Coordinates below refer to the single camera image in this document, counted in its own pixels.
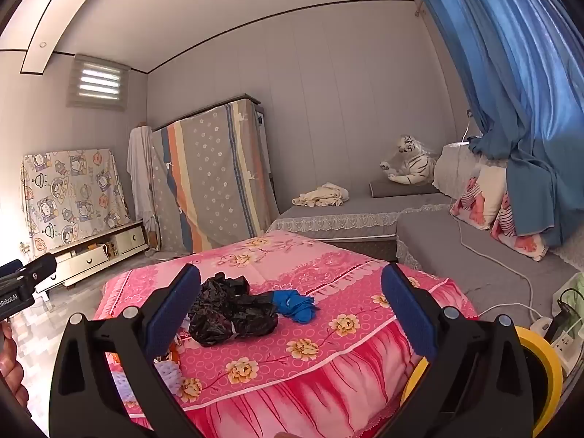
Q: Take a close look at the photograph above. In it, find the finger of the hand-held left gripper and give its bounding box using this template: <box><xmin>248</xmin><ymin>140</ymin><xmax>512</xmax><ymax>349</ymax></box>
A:
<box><xmin>0</xmin><ymin>254</ymin><xmax>58</xmax><ymax>289</ymax></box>

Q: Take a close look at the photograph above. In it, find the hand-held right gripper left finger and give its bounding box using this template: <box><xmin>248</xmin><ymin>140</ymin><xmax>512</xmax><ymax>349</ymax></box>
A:
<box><xmin>48</xmin><ymin>262</ymin><xmax>204</xmax><ymax>438</ymax></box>

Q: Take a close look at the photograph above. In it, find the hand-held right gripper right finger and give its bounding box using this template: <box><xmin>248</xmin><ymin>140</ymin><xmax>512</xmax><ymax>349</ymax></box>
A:
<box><xmin>381</xmin><ymin>262</ymin><xmax>534</xmax><ymax>438</ymax></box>

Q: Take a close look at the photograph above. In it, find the black plastic bag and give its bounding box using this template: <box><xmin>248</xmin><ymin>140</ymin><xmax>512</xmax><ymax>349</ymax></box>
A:
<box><xmin>187</xmin><ymin>273</ymin><xmax>280</xmax><ymax>347</ymax></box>

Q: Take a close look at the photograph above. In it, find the person's left hand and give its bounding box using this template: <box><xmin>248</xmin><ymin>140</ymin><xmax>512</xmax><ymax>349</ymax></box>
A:
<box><xmin>0</xmin><ymin>319</ymin><xmax>29</xmax><ymax>414</ymax></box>

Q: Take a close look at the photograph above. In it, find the white tv cabinet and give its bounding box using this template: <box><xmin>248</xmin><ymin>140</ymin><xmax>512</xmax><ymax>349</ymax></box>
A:
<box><xmin>34</xmin><ymin>219</ymin><xmax>151</xmax><ymax>293</ymax></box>

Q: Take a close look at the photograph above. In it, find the grey mattress with lace trim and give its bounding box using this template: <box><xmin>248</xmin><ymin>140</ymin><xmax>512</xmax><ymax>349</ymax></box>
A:
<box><xmin>396</xmin><ymin>207</ymin><xmax>580</xmax><ymax>324</ymax></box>
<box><xmin>267</xmin><ymin>192</ymin><xmax>452</xmax><ymax>261</ymax></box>

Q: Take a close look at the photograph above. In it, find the cartoon print sheet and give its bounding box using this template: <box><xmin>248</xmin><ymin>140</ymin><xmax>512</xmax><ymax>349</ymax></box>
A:
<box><xmin>22</xmin><ymin>148</ymin><xmax>131</xmax><ymax>256</ymax></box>

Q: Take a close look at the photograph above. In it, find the blue crumpled cloth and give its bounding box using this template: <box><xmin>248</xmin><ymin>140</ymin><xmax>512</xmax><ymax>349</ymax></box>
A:
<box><xmin>273</xmin><ymin>289</ymin><xmax>321</xmax><ymax>324</ymax></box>

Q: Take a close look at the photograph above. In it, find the pink floral blanket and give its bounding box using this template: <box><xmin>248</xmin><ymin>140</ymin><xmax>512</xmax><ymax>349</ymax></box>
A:
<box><xmin>93</xmin><ymin>230</ymin><xmax>480</xmax><ymax>438</ymax></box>

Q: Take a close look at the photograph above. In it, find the grey cushion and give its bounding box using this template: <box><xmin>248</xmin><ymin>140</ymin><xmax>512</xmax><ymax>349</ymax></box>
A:
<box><xmin>369</xmin><ymin>178</ymin><xmax>441</xmax><ymax>199</ymax></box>

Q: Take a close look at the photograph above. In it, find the cartoon print pillow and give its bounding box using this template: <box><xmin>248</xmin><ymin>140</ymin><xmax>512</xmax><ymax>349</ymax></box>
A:
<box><xmin>449</xmin><ymin>164</ymin><xmax>507</xmax><ymax>231</ymax></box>
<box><xmin>490</xmin><ymin>192</ymin><xmax>550</xmax><ymax>263</ymax></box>

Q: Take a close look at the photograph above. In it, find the white hanging cloth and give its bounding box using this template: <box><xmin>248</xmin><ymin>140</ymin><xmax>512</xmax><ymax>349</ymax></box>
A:
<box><xmin>127</xmin><ymin>125</ymin><xmax>158</xmax><ymax>249</ymax></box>

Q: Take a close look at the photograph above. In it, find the beige crumpled cloth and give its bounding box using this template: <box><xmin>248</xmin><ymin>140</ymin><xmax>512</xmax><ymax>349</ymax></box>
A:
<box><xmin>292</xmin><ymin>182</ymin><xmax>351</xmax><ymax>208</ymax></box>

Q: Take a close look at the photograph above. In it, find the yellow tape roll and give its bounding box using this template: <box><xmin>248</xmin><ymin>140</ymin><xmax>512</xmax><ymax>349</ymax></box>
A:
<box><xmin>399</xmin><ymin>326</ymin><xmax>564</xmax><ymax>438</ymax></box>

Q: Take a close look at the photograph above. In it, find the white tiger plush toy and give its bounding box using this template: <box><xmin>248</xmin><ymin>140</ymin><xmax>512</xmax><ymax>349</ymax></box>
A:
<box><xmin>380</xmin><ymin>134</ymin><xmax>439</xmax><ymax>186</ymax></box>

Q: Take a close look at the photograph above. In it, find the black charger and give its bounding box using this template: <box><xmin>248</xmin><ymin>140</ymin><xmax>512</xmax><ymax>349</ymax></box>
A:
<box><xmin>545</xmin><ymin>301</ymin><xmax>578</xmax><ymax>343</ymax></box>

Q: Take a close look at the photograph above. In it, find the white power strip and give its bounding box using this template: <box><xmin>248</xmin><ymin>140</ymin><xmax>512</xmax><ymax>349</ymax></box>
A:
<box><xmin>529</xmin><ymin>317</ymin><xmax>581</xmax><ymax>375</ymax></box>

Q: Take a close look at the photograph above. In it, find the light green plastic item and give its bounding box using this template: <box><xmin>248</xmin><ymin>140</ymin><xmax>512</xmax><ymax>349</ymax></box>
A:
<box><xmin>552</xmin><ymin>274</ymin><xmax>584</xmax><ymax>320</ymax></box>

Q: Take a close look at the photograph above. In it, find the window blind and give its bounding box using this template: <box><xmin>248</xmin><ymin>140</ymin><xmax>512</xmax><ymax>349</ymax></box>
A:
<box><xmin>68</xmin><ymin>54</ymin><xmax>131</xmax><ymax>111</ymax></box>

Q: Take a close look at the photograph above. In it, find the blue curtain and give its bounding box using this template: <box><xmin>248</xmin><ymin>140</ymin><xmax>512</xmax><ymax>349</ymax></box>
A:
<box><xmin>417</xmin><ymin>0</ymin><xmax>584</xmax><ymax>247</ymax></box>

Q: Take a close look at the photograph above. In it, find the thick white cable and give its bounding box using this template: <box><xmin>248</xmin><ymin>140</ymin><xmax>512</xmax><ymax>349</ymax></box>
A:
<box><xmin>454</xmin><ymin>216</ymin><xmax>543</xmax><ymax>324</ymax></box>

